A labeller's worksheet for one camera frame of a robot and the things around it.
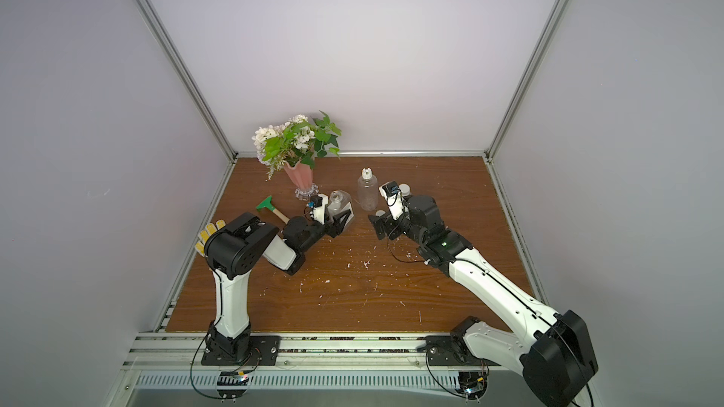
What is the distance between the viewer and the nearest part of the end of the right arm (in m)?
0.66

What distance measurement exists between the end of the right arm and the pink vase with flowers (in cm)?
31

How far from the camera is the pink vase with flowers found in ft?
2.81

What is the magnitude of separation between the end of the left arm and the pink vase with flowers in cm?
18

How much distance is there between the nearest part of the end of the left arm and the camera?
870mm
